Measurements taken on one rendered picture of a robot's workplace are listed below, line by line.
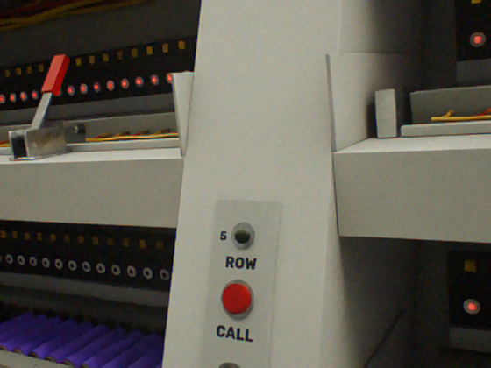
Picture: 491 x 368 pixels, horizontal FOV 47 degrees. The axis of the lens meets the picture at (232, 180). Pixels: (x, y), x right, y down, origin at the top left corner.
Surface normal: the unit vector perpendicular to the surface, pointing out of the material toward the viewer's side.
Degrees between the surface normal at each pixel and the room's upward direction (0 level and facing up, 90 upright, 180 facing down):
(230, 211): 90
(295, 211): 90
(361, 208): 112
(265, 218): 90
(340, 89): 90
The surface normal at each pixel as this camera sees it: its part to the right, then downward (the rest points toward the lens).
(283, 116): -0.51, -0.18
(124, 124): -0.50, 0.19
